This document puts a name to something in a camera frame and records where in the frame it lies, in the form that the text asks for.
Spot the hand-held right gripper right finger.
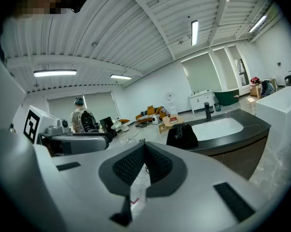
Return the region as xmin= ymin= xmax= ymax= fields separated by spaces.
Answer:
xmin=132 ymin=141 xmax=280 ymax=232

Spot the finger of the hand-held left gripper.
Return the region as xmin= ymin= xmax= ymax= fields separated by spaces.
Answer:
xmin=50 ymin=135 xmax=110 ymax=157
xmin=72 ymin=131 xmax=113 ymax=143

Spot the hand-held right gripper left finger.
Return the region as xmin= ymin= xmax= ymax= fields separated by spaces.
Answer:
xmin=34 ymin=141 xmax=146 ymax=232

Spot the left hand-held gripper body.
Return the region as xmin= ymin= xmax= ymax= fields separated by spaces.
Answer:
xmin=22 ymin=104 xmax=73 ymax=157

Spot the black cloth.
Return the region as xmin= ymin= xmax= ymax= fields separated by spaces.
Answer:
xmin=166 ymin=123 xmax=199 ymax=150

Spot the black cabinet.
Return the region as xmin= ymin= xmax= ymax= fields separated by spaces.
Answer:
xmin=99 ymin=116 xmax=117 ymax=137

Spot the white round chair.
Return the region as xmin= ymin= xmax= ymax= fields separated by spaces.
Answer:
xmin=111 ymin=119 xmax=131 ymax=132

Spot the window roller blind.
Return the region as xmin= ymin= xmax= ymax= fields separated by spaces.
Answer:
xmin=180 ymin=52 xmax=223 ymax=93
xmin=47 ymin=95 xmax=85 ymax=123
xmin=83 ymin=92 xmax=119 ymax=123

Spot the ceiling strip light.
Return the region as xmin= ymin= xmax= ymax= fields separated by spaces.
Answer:
xmin=248 ymin=14 xmax=268 ymax=33
xmin=33 ymin=69 xmax=77 ymax=78
xmin=191 ymin=20 xmax=199 ymax=46
xmin=110 ymin=74 xmax=133 ymax=80

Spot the orange sofa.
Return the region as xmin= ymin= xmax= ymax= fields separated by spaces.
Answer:
xmin=135 ymin=106 xmax=169 ymax=124

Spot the black countertop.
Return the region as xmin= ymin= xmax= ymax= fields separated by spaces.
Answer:
xmin=183 ymin=108 xmax=272 ymax=181

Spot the white sink basin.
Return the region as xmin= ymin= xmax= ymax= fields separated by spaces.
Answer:
xmin=191 ymin=116 xmax=244 ymax=142

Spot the oval wooden coffee table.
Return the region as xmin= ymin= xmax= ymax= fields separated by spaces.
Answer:
xmin=159 ymin=114 xmax=185 ymax=133

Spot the white water dispenser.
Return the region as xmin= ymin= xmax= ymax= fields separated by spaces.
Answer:
xmin=166 ymin=93 xmax=178 ymax=116

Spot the black sink faucet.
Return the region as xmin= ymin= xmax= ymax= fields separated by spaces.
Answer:
xmin=204 ymin=101 xmax=215 ymax=122

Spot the white vanity cabinet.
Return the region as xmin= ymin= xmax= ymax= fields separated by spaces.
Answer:
xmin=188 ymin=90 xmax=216 ymax=115

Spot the dark green bathtub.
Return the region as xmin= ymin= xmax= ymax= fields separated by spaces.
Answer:
xmin=213 ymin=88 xmax=240 ymax=107

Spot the white bathtub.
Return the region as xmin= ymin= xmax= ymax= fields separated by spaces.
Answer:
xmin=255 ymin=86 xmax=291 ymax=152

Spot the cardboard box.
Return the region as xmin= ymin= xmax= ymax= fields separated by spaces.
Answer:
xmin=249 ymin=85 xmax=263 ymax=99

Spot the black head-mounted camera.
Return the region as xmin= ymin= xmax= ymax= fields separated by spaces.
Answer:
xmin=71 ymin=0 xmax=90 ymax=14

